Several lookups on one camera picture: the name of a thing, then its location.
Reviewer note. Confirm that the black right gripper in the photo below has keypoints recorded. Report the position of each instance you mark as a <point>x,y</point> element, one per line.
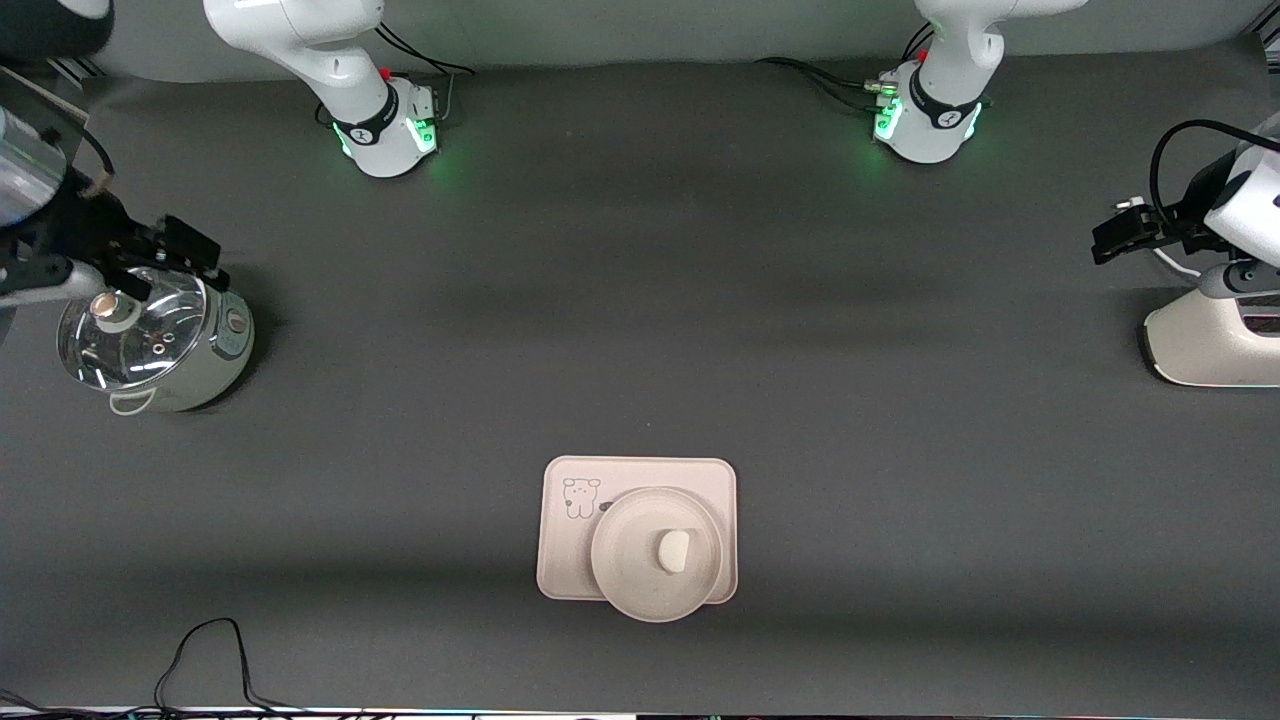
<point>82,228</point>

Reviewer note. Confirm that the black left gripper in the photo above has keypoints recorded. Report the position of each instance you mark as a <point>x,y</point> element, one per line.
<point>1176,224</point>

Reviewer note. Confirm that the white steamed bun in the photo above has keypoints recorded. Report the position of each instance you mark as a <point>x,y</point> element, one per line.
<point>673,551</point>

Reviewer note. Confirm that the round cream plate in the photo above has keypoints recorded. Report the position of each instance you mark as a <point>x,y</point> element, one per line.
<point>640,590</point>

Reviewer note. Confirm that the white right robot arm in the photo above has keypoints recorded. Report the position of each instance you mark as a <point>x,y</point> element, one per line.
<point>330,50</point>

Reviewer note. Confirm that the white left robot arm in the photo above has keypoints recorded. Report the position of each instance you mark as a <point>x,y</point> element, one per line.
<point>950,60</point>

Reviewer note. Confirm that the cream tray with rabbit print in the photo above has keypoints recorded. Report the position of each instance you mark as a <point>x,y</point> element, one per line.
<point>565,560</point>

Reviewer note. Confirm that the glass pot lid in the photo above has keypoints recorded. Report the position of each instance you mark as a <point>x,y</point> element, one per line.
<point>140,345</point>

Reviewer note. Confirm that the steel pot with glass lid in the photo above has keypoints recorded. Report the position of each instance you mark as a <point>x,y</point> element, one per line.
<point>215,375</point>

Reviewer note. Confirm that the white countertop appliance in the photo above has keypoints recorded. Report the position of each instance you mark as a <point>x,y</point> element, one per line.
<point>1200,350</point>

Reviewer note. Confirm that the dark grey table mat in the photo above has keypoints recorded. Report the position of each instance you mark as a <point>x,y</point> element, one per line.
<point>400,450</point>

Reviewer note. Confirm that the aluminium frame rail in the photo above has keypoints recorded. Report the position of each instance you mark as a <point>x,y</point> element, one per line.
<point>75,68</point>

